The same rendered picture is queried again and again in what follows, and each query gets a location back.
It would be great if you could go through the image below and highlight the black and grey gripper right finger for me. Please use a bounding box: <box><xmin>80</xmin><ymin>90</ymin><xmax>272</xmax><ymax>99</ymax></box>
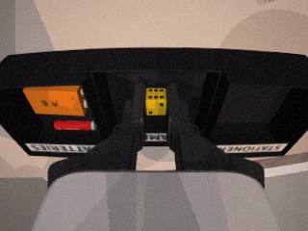
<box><xmin>166</xmin><ymin>83</ymin><xmax>265</xmax><ymax>188</ymax></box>

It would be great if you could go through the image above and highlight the orange nine-volt battery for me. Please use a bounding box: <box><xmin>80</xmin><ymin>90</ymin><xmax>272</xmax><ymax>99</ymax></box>
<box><xmin>23</xmin><ymin>86</ymin><xmax>88</xmax><ymax>116</ymax></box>

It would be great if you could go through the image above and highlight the black three-compartment bin rack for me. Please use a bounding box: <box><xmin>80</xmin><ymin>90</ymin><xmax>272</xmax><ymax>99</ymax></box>
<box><xmin>0</xmin><ymin>47</ymin><xmax>308</xmax><ymax>158</ymax></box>

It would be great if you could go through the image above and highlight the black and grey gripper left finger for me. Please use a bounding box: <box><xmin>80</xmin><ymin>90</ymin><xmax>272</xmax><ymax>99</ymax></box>
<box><xmin>48</xmin><ymin>83</ymin><xmax>146</xmax><ymax>188</ymax></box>

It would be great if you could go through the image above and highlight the red battery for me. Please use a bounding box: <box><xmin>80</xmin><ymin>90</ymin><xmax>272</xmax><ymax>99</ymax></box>
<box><xmin>54</xmin><ymin>120</ymin><xmax>96</xmax><ymax>131</ymax></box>

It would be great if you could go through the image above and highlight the yellow die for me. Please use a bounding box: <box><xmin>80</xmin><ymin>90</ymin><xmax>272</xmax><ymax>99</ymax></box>
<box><xmin>145</xmin><ymin>89</ymin><xmax>167</xmax><ymax>116</ymax></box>

